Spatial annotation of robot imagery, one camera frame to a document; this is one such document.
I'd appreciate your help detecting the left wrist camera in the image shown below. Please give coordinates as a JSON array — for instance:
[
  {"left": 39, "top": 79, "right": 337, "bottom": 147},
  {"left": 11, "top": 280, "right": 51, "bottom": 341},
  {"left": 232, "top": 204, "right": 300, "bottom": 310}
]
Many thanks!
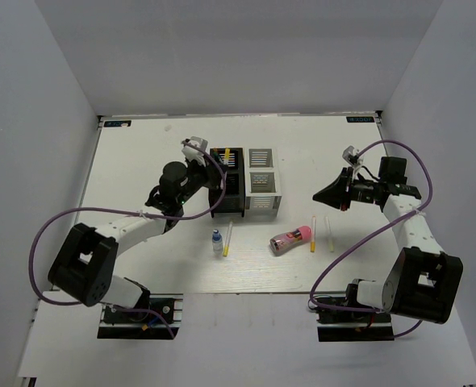
[{"left": 182, "top": 136, "right": 208, "bottom": 166}]

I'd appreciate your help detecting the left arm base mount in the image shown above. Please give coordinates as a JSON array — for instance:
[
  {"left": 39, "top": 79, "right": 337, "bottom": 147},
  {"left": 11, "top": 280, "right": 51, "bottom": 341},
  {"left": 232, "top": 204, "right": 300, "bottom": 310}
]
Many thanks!
[{"left": 97, "top": 294, "right": 184, "bottom": 340}]

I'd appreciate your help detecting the blue corner label sticker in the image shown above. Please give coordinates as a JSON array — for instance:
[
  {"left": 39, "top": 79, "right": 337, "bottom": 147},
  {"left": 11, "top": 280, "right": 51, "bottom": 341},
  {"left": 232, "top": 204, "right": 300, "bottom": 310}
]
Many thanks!
[{"left": 346, "top": 116, "right": 375, "bottom": 123}]

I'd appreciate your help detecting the black slotted pen holder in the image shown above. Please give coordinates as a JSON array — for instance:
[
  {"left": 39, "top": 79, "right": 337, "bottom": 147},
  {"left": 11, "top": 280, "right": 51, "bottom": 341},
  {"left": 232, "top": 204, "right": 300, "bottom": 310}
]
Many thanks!
[{"left": 211, "top": 148, "right": 245, "bottom": 218}]

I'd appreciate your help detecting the red capped white pen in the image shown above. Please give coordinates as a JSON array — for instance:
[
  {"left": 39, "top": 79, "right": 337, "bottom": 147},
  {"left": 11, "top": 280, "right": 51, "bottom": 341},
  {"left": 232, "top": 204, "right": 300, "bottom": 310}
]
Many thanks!
[{"left": 211, "top": 148, "right": 220, "bottom": 160}]

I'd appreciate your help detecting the left blue corner label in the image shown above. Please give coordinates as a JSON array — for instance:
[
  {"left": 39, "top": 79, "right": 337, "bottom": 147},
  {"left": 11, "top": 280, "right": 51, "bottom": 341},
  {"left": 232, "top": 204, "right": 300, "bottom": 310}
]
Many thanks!
[{"left": 103, "top": 120, "right": 132, "bottom": 127}]

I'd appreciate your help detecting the pink capped glue bottle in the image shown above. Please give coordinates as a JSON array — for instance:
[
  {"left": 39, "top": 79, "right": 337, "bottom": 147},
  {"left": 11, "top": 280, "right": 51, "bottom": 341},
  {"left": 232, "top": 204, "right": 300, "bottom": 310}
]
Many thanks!
[{"left": 269, "top": 226, "right": 312, "bottom": 256}]

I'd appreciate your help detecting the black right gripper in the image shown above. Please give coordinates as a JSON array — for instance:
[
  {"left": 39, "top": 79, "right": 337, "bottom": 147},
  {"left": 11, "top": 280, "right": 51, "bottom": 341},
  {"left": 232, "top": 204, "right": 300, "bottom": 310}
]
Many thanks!
[{"left": 313, "top": 167, "right": 380, "bottom": 211}]

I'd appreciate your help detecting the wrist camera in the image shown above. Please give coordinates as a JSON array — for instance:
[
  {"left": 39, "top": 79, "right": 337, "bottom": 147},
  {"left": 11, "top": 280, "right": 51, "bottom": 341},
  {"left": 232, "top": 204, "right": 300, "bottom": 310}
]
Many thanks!
[
  {"left": 182, "top": 136, "right": 208, "bottom": 166},
  {"left": 342, "top": 145, "right": 363, "bottom": 168}
]

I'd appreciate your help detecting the orange capped white marker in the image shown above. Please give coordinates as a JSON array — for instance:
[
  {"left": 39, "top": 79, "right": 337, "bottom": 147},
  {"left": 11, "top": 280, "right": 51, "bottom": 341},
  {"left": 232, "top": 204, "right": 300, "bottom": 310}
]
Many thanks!
[{"left": 310, "top": 215, "right": 316, "bottom": 253}]

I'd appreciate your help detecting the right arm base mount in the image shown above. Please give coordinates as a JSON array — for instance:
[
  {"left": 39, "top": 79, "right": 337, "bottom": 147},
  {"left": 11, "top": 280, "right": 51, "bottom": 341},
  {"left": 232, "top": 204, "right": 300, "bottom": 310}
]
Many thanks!
[{"left": 307, "top": 277, "right": 396, "bottom": 343}]

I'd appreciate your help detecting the white slotted pen holder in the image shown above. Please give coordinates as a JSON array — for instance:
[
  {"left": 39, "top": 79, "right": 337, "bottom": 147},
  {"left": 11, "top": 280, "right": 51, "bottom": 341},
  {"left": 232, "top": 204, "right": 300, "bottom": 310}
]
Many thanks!
[{"left": 244, "top": 148, "right": 282, "bottom": 218}]

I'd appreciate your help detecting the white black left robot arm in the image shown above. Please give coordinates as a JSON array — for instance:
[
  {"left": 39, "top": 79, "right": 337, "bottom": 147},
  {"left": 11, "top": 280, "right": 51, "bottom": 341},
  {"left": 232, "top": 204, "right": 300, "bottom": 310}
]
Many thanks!
[{"left": 48, "top": 158, "right": 223, "bottom": 322}]

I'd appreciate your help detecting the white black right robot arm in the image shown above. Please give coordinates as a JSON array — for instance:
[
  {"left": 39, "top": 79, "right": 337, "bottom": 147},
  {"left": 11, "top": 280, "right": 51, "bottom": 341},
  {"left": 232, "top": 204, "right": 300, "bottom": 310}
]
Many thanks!
[{"left": 313, "top": 156, "right": 463, "bottom": 324}]

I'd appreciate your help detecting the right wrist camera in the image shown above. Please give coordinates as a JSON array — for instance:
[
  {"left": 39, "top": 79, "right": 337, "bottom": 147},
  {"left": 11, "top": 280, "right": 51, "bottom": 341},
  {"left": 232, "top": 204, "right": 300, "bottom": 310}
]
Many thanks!
[{"left": 342, "top": 145, "right": 363, "bottom": 168}]

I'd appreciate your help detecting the pale yellow capped white marker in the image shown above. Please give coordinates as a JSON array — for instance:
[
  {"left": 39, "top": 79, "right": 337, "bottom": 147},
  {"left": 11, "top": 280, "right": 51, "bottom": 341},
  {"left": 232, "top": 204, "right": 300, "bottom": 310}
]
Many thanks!
[{"left": 324, "top": 216, "right": 335, "bottom": 252}]

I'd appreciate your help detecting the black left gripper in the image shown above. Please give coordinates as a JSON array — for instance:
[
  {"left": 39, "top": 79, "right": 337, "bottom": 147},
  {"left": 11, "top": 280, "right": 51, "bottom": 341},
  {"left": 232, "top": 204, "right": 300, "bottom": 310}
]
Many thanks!
[{"left": 177, "top": 156, "right": 228, "bottom": 206}]

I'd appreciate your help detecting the small blue capped bottle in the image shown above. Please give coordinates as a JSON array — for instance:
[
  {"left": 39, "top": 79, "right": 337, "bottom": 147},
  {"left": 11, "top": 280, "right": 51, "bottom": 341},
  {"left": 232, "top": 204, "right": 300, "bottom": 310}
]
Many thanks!
[{"left": 211, "top": 230, "right": 223, "bottom": 256}]

